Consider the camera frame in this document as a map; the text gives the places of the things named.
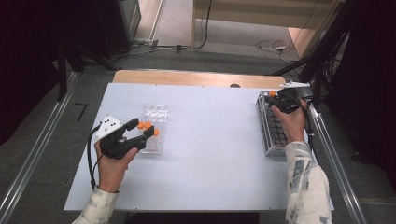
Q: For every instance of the dark curtain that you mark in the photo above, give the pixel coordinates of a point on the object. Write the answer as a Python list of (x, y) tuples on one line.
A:
[(370, 77), (25, 62)]

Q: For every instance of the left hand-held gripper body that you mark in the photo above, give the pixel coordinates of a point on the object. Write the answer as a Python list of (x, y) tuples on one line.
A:
[(116, 147)]

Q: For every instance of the light wooden furniture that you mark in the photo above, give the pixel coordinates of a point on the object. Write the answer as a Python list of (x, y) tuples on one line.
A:
[(249, 12)]

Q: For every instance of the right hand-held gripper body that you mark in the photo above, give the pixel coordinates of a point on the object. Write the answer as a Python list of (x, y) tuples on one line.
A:
[(289, 101)]

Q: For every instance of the person's right hand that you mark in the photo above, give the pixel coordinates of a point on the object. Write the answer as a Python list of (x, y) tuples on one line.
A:
[(294, 126)]

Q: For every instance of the black cabinet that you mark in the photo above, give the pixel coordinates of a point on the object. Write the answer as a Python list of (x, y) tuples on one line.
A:
[(112, 25)]

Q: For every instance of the aluminium floor rail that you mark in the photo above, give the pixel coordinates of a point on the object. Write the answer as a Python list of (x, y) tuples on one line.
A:
[(37, 149), (333, 155)]

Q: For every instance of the white table board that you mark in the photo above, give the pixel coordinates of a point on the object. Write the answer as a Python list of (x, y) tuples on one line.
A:
[(211, 155)]

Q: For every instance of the grey power strip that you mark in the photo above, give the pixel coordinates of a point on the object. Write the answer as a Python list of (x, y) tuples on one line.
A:
[(144, 42)]

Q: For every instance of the person's left hand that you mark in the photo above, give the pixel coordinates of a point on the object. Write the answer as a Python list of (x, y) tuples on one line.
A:
[(112, 172)]

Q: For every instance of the wooden table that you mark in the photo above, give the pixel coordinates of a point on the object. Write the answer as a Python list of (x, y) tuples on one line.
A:
[(193, 78)]

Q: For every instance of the clear plastic tube rack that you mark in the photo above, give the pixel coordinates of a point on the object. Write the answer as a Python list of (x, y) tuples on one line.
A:
[(157, 113)]

